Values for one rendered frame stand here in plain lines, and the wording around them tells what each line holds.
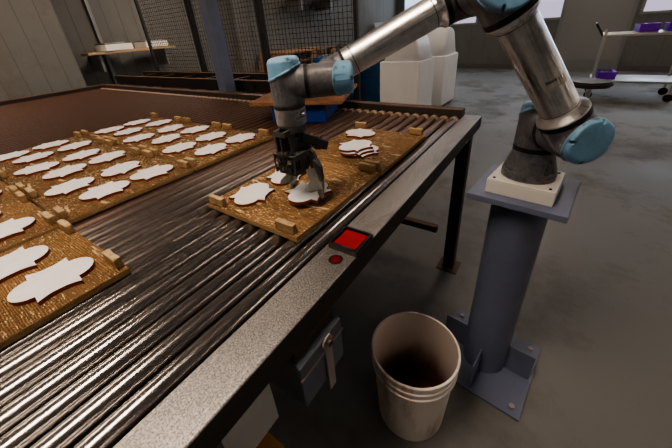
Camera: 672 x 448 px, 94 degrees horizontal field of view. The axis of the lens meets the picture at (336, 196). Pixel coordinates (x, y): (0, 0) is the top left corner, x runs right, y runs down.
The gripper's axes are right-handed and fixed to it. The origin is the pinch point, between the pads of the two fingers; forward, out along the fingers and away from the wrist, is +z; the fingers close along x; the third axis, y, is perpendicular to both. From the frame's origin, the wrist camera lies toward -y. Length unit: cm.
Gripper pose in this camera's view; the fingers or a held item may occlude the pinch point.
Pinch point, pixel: (308, 191)
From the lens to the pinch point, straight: 89.0
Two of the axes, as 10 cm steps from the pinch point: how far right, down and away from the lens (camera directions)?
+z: 0.9, 8.6, 5.0
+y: -5.7, 4.5, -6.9
